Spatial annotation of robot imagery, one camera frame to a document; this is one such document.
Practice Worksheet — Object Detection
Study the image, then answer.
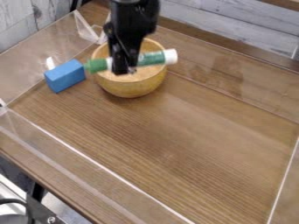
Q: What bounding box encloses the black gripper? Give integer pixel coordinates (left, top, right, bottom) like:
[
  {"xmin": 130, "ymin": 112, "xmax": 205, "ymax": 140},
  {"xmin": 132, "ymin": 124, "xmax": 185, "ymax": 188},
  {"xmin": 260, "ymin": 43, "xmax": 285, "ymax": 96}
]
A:
[{"xmin": 104, "ymin": 0, "xmax": 160, "ymax": 75}]

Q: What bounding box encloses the green Expo marker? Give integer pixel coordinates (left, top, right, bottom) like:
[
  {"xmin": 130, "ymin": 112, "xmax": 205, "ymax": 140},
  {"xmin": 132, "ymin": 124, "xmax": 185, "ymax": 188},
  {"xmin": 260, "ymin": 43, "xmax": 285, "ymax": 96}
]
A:
[{"xmin": 82, "ymin": 49, "xmax": 179, "ymax": 75}]

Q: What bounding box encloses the brown wooden bowl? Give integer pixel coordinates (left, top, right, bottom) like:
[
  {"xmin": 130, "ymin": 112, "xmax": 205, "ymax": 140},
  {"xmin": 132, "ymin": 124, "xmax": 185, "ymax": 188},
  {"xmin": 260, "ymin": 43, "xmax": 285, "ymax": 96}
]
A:
[{"xmin": 90, "ymin": 38, "xmax": 167, "ymax": 98}]

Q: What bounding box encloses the blue rectangular block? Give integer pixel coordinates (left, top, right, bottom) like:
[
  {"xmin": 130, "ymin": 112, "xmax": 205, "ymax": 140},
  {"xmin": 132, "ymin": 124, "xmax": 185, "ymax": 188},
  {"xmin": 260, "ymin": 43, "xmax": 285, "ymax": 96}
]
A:
[{"xmin": 44, "ymin": 59, "xmax": 85, "ymax": 93}]

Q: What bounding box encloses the clear acrylic triangular bracket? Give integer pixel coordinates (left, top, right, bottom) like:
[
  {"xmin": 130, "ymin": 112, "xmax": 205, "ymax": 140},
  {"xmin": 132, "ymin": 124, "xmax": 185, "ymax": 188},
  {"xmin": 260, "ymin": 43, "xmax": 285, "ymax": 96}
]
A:
[{"xmin": 73, "ymin": 10, "xmax": 108, "ymax": 45}]

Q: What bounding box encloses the clear acrylic left wall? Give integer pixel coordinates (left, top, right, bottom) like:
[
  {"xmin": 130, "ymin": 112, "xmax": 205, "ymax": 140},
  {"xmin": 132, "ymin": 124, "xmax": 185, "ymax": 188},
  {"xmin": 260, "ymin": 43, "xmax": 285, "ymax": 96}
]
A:
[{"xmin": 0, "ymin": 12, "xmax": 93, "ymax": 104}]

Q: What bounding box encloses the clear acrylic wall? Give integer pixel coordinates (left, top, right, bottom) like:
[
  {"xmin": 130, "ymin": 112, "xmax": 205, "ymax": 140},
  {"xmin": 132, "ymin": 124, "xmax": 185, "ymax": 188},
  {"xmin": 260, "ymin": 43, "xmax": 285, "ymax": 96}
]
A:
[
  {"xmin": 0, "ymin": 12, "xmax": 93, "ymax": 104},
  {"xmin": 0, "ymin": 99, "xmax": 195, "ymax": 224}
]

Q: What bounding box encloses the clear acrylic front wall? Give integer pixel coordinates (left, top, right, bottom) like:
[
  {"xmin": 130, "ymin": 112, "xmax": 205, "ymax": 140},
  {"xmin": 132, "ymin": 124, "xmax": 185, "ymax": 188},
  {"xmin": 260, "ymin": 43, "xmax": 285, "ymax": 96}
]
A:
[{"xmin": 0, "ymin": 99, "xmax": 195, "ymax": 224}]

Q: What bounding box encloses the black cable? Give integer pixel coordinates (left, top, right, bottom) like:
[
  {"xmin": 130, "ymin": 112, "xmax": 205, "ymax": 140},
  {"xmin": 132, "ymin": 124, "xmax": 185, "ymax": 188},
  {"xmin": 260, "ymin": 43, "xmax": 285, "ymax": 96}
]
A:
[{"xmin": 0, "ymin": 198, "xmax": 33, "ymax": 224}]

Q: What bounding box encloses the black metal table frame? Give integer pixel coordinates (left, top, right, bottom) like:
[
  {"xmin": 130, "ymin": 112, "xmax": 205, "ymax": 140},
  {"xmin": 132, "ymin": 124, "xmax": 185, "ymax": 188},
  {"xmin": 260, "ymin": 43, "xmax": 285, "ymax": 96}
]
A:
[{"xmin": 0, "ymin": 154, "xmax": 69, "ymax": 224}]

